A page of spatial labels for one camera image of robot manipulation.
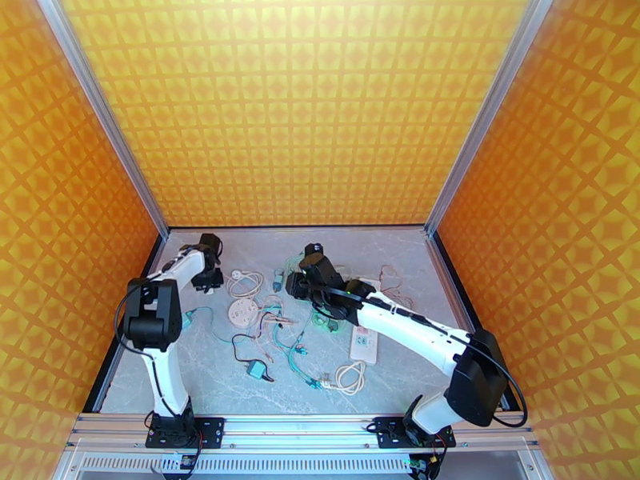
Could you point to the long white power strip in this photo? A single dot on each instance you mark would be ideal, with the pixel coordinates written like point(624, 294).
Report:
point(363, 351)

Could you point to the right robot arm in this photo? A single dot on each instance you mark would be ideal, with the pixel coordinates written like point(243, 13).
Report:
point(475, 378)

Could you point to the aluminium frame post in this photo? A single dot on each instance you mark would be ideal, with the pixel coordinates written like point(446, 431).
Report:
point(488, 108)
point(102, 108)

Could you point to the teal charger plug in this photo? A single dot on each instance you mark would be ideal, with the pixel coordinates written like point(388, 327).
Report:
point(256, 369)
point(278, 281)
point(186, 321)

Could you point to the perforated metal panel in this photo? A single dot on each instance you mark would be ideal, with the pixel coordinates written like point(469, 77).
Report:
point(300, 464)

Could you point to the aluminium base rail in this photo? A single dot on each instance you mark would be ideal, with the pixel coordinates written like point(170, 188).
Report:
point(300, 433)

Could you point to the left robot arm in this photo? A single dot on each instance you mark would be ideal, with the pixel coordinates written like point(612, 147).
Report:
point(152, 318)

